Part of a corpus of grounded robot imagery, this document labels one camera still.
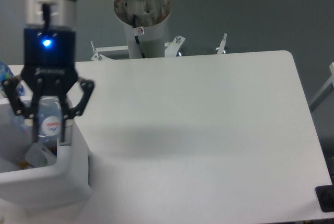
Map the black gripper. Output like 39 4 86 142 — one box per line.
2 28 94 143

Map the crushed clear plastic bottle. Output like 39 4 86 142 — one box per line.
8 98 62 146

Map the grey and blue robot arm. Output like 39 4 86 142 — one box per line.
2 0 94 142

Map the white trash can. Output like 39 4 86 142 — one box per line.
1 98 92 208

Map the blue labelled drink bottle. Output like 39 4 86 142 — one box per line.
1 62 25 98

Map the black clamp at table edge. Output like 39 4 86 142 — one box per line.
315 185 333 213

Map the black cable on pedestal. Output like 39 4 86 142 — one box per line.
132 14 146 58

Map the white base bracket with bolts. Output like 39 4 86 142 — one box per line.
91 33 228 61

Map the white frame at right edge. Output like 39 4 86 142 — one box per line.
308 63 333 113

